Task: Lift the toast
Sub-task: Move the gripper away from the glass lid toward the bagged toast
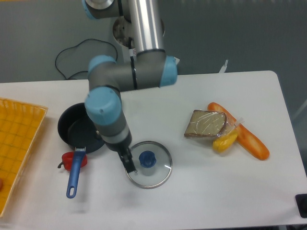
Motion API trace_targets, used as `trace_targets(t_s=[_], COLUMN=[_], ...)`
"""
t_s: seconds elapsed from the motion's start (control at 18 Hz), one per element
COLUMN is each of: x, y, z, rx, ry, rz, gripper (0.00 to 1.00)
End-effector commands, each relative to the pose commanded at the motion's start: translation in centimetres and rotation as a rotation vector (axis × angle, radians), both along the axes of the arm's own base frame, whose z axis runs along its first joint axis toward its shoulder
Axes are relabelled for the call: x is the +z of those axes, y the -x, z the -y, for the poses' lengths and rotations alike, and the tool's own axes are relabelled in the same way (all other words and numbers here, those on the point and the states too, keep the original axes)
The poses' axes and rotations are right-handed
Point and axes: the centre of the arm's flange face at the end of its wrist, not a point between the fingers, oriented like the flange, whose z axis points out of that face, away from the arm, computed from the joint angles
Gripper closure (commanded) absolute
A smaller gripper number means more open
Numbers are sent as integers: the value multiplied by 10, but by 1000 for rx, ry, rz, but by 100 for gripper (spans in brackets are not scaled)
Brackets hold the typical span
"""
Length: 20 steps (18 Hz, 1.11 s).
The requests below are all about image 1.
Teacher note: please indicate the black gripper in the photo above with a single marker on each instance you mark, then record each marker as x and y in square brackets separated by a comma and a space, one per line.
[125, 156]

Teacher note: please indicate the brown toast slice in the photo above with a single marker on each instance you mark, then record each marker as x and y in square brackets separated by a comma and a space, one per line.
[206, 124]

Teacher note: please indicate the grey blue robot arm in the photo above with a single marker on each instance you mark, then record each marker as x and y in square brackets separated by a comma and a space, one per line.
[107, 79]

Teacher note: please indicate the glass lid blue knob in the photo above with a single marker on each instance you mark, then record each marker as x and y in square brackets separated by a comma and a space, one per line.
[153, 164]

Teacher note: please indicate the red bell pepper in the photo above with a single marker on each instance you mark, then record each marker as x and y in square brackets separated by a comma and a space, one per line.
[67, 161]

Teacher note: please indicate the yellow bell pepper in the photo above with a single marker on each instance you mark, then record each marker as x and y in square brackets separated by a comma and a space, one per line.
[224, 142]

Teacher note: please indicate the yellow plastic basket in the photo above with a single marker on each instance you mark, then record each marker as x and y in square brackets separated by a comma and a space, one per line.
[19, 125]

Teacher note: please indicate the orange baguette bread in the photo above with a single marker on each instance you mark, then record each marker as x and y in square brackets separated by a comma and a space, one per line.
[245, 138]

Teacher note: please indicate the black device at table edge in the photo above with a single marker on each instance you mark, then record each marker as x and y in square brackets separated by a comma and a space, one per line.
[301, 201]

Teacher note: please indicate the black saucepan blue handle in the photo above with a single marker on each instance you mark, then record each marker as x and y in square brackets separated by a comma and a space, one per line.
[77, 130]

